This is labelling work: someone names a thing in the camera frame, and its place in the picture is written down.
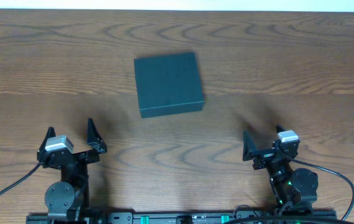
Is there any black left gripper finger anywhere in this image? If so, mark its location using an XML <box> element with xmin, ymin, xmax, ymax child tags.
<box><xmin>87</xmin><ymin>118</ymin><xmax>107</xmax><ymax>154</ymax></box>
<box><xmin>37</xmin><ymin>126</ymin><xmax>56</xmax><ymax>156</ymax></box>

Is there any dark green box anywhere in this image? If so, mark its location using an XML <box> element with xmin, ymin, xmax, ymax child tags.
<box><xmin>134</xmin><ymin>52</ymin><xmax>204</xmax><ymax>118</ymax></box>

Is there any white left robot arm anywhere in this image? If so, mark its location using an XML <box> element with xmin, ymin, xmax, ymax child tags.
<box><xmin>37</xmin><ymin>118</ymin><xmax>107</xmax><ymax>223</ymax></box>

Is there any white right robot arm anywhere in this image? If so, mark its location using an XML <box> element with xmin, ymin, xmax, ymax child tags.
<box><xmin>243</xmin><ymin>125</ymin><xmax>319</xmax><ymax>215</ymax></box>

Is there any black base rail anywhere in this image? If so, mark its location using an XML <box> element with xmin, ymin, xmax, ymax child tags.
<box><xmin>25</xmin><ymin>208</ymin><xmax>337</xmax><ymax>224</ymax></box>

